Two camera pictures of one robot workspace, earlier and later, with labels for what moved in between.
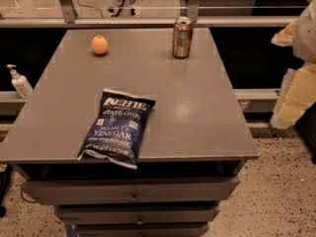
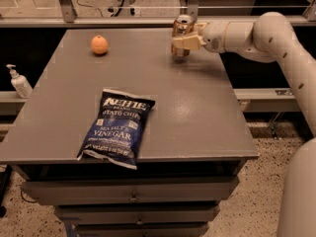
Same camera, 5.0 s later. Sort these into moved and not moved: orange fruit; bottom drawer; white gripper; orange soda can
Moved: white gripper
Not moved: bottom drawer; orange fruit; orange soda can
